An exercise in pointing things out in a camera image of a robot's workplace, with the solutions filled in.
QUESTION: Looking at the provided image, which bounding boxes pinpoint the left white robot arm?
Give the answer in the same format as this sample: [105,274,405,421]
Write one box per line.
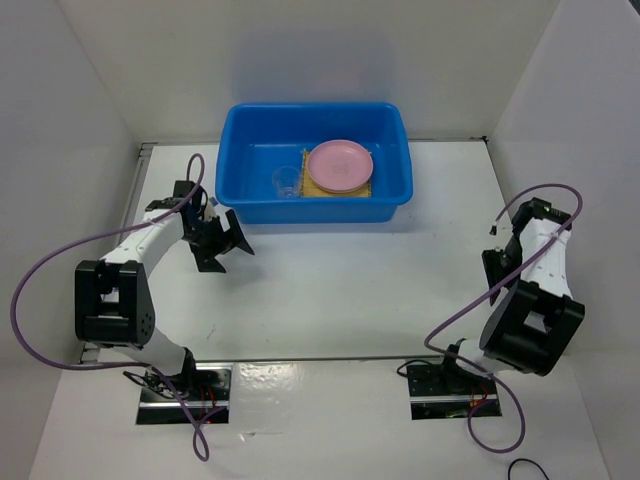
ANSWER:
[74,180,253,400]

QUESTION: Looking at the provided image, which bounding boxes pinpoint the pink plastic plate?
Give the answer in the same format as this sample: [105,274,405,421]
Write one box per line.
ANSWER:
[306,140,374,194]

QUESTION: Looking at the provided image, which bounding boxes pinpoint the clear plastic cup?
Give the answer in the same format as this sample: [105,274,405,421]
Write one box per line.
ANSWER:
[272,166,302,199]

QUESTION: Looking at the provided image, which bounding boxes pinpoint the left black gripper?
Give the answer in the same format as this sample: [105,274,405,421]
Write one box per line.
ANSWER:
[182,209,253,273]

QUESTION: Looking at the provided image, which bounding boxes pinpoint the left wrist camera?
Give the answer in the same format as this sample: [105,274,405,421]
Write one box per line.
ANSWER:
[200,196,219,222]

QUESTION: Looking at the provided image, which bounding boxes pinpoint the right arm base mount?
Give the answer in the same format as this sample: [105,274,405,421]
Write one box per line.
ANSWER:
[396,357,502,420]

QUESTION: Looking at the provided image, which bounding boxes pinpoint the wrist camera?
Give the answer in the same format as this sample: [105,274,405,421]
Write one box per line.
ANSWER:
[200,196,219,222]
[489,222,507,236]

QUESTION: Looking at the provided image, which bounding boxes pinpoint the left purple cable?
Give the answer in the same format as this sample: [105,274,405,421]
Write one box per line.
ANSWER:
[10,153,229,461]

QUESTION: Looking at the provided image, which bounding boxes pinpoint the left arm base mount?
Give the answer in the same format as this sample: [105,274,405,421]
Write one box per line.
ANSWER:
[123,362,233,425]

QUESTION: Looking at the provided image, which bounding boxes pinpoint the orange plastic plate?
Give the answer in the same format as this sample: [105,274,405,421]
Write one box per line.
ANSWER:
[305,182,371,197]

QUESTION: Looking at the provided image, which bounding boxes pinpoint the black cable loop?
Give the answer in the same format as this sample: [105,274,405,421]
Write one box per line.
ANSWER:
[508,457,551,480]

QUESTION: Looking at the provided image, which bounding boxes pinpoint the woven bamboo mat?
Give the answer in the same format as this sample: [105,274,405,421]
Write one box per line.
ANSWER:
[300,149,372,198]

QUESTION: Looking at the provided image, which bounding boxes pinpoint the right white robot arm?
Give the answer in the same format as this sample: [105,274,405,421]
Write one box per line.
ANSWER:
[438,198,585,393]

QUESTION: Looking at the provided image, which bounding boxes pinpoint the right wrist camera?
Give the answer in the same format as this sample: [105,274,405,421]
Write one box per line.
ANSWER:
[489,222,507,236]

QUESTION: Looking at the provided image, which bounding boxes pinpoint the blue plastic bin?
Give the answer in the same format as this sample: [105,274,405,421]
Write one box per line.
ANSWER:
[215,102,413,224]

